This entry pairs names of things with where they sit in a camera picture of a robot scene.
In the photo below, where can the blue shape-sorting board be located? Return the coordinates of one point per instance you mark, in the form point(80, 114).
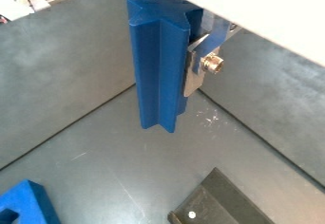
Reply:
point(26, 205)

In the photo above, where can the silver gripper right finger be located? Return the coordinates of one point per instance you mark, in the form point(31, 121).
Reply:
point(216, 31)

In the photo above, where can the blue star-shaped peg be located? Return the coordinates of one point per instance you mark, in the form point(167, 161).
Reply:
point(163, 26)

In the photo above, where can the black curved holder bracket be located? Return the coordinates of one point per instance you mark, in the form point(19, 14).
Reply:
point(217, 202)

